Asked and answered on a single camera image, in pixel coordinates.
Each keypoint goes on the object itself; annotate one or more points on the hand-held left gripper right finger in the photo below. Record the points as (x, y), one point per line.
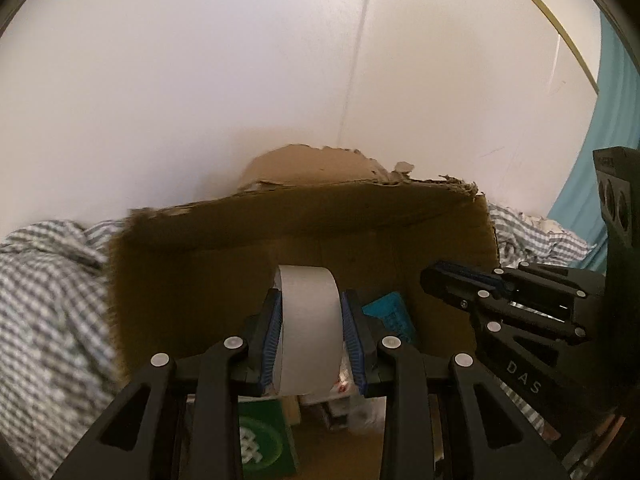
(352, 345)

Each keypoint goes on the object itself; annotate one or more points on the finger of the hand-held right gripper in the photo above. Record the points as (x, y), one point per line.
(450, 287)
(550, 277)

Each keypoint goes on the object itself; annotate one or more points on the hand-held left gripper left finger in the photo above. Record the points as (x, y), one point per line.
(272, 342)

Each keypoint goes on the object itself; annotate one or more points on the white tape roll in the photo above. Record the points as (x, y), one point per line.
(310, 330)

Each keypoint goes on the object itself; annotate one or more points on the teal packet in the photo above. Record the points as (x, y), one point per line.
(395, 315)

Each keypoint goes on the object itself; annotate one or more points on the green paper box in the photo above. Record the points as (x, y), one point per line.
(265, 440)

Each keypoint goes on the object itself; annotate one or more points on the brown cardboard box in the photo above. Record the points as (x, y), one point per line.
(200, 260)

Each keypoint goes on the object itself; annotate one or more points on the teal curtain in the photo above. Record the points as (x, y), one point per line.
(580, 210)

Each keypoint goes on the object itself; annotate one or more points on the grey checked blanket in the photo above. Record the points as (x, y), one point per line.
(50, 310)

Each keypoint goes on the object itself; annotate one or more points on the gold wall trim strip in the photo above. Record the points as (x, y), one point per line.
(560, 34)

